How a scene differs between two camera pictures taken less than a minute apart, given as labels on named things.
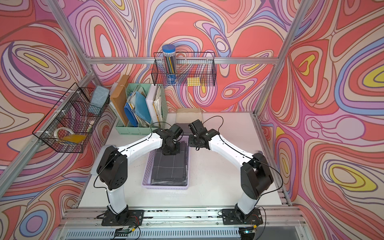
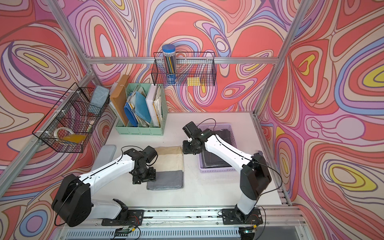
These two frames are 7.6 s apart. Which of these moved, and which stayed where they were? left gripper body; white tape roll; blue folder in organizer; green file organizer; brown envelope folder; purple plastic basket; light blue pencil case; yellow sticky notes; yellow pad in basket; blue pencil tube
Moved: left gripper body; purple plastic basket
Stayed: yellow pad in basket; blue folder in organizer; green file organizer; yellow sticky notes; light blue pencil case; blue pencil tube; white tape roll; brown envelope folder
